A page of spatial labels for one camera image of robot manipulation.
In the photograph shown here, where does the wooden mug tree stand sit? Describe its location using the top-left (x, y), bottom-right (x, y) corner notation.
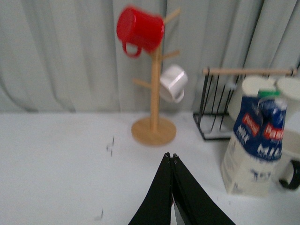
top-left (131, 8), bottom-right (181, 145)

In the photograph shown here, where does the white mug on tree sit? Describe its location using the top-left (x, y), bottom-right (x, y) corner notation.
top-left (159, 64), bottom-right (188, 103)

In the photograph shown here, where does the cream mug black handle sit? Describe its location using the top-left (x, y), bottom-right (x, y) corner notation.
top-left (272, 130), bottom-right (300, 191)

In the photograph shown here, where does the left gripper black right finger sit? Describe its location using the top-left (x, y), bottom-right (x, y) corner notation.
top-left (171, 154), bottom-right (234, 225)

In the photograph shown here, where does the red mug on tree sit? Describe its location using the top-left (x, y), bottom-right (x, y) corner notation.
top-left (116, 6), bottom-right (165, 58)

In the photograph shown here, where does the grey curtain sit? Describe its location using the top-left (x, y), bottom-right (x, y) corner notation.
top-left (0, 0), bottom-right (300, 113)

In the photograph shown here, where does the cream mug left on rack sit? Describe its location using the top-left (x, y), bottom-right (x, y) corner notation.
top-left (227, 75), bottom-right (276, 120)

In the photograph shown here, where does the blue white milk carton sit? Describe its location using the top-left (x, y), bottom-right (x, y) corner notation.
top-left (220, 96), bottom-right (287, 197)

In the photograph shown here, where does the black wire mug rack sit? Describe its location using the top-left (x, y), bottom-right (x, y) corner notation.
top-left (193, 67), bottom-right (298, 141)

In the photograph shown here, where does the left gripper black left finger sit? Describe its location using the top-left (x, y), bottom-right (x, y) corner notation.
top-left (129, 153), bottom-right (173, 225)

